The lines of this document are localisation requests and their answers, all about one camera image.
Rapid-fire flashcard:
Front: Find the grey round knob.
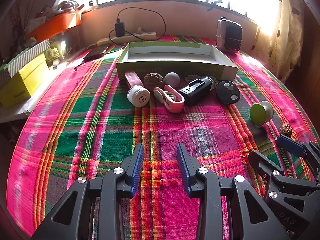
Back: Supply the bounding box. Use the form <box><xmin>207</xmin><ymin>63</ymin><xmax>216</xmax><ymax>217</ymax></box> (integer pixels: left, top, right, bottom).
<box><xmin>164</xmin><ymin>72</ymin><xmax>180</xmax><ymax>88</ymax></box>

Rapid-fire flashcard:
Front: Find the black window latch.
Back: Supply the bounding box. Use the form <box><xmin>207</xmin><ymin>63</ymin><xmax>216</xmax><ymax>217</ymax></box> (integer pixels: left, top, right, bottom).
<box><xmin>209</xmin><ymin>0</ymin><xmax>224</xmax><ymax>12</ymax></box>

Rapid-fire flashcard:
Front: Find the large brown walnut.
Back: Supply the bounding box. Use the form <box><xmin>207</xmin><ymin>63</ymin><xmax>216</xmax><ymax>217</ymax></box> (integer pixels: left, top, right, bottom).
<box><xmin>143</xmin><ymin>73</ymin><xmax>165</xmax><ymax>91</ymax></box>

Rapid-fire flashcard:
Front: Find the black round disc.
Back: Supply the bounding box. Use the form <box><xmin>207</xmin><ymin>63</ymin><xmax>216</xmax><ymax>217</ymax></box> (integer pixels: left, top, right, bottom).
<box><xmin>215</xmin><ymin>80</ymin><xmax>241</xmax><ymax>105</ymax></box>

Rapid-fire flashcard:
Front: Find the black phone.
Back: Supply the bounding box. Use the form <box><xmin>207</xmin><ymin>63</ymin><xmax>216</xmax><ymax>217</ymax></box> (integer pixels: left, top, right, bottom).
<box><xmin>83</xmin><ymin>46</ymin><xmax>108</xmax><ymax>62</ymax></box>

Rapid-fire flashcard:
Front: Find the yellow box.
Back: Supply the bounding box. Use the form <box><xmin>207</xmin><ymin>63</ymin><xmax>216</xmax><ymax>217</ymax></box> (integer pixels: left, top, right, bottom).
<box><xmin>0</xmin><ymin>54</ymin><xmax>50</xmax><ymax>109</ymax></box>

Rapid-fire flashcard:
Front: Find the striped box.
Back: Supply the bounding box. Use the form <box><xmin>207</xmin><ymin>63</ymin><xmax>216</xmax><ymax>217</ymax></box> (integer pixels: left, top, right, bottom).
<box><xmin>0</xmin><ymin>39</ymin><xmax>50</xmax><ymax>80</ymax></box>

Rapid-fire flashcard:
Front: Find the white cord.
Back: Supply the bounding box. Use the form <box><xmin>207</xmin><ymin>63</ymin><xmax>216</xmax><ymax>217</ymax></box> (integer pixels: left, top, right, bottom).
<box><xmin>185</xmin><ymin>74</ymin><xmax>218</xmax><ymax>83</ymax></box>

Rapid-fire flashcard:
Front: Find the black power adapter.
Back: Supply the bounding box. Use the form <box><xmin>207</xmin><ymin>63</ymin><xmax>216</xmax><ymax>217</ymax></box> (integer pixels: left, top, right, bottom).
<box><xmin>114</xmin><ymin>22</ymin><xmax>125</xmax><ymax>37</ymax></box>

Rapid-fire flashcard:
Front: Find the grey portable heater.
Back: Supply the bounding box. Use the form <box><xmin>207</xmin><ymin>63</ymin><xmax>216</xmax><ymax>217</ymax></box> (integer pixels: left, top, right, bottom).
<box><xmin>216</xmin><ymin>17</ymin><xmax>243</xmax><ymax>53</ymax></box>

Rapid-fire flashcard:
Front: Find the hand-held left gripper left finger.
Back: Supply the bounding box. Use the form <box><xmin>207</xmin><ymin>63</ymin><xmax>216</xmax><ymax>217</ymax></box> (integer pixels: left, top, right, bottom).
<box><xmin>30</xmin><ymin>144</ymin><xmax>145</xmax><ymax>240</ymax></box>

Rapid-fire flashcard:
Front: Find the small green picture card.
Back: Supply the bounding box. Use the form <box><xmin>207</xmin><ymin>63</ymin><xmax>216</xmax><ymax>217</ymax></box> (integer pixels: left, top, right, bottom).
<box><xmin>45</xmin><ymin>47</ymin><xmax>60</xmax><ymax>60</ymax></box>

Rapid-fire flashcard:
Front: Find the white plastic bag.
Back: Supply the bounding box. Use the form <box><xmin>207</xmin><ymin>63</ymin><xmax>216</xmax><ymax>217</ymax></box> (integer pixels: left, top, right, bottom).
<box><xmin>47</xmin><ymin>0</ymin><xmax>83</xmax><ymax>13</ymax></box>

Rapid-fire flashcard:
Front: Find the orange plastic tray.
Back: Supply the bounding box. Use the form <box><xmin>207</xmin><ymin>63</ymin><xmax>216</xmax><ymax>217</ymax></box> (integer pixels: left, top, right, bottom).
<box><xmin>26</xmin><ymin>11</ymin><xmax>83</xmax><ymax>43</ymax></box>

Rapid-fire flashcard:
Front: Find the small brown walnut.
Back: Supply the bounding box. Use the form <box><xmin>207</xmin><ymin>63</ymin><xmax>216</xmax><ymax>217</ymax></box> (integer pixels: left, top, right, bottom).
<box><xmin>280</xmin><ymin>123</ymin><xmax>293</xmax><ymax>138</ymax></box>

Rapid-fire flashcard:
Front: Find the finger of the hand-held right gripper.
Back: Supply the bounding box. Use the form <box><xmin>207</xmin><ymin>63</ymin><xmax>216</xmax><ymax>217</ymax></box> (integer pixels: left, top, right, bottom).
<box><xmin>248</xmin><ymin>150</ymin><xmax>320</xmax><ymax>205</ymax></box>
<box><xmin>277</xmin><ymin>134</ymin><xmax>320</xmax><ymax>180</ymax></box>

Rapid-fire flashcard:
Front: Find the green and white suction knob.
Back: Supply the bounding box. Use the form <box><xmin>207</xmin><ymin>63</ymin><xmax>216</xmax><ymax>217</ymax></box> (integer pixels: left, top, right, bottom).
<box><xmin>249</xmin><ymin>101</ymin><xmax>274</xmax><ymax>126</ymax></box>

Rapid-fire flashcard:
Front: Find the green and white cardboard box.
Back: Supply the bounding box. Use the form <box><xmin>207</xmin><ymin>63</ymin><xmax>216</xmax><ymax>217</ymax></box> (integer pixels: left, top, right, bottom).
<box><xmin>116</xmin><ymin>42</ymin><xmax>239</xmax><ymax>80</ymax></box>

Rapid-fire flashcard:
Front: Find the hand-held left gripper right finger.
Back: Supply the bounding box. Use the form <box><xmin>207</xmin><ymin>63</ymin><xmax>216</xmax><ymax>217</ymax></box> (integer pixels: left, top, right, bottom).
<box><xmin>177</xmin><ymin>144</ymin><xmax>288</xmax><ymax>240</ymax></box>

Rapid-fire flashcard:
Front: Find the black battery charger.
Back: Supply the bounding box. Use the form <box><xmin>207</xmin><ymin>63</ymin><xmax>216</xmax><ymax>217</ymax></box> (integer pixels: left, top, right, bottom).
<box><xmin>179</xmin><ymin>76</ymin><xmax>216</xmax><ymax>106</ymax></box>

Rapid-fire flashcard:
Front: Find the spotted cream curtain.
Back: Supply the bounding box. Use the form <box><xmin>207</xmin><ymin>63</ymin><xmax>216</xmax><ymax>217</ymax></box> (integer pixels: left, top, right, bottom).
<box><xmin>255</xmin><ymin>0</ymin><xmax>308</xmax><ymax>83</ymax></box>

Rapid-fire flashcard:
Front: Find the white power strip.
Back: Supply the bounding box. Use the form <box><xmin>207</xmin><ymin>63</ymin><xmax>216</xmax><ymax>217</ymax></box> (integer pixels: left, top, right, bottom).
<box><xmin>97</xmin><ymin>32</ymin><xmax>157</xmax><ymax>47</ymax></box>

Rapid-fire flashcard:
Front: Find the black charging cable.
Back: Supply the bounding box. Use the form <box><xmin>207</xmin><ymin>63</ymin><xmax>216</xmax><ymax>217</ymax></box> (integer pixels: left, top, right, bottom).
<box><xmin>109</xmin><ymin>7</ymin><xmax>167</xmax><ymax>46</ymax></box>

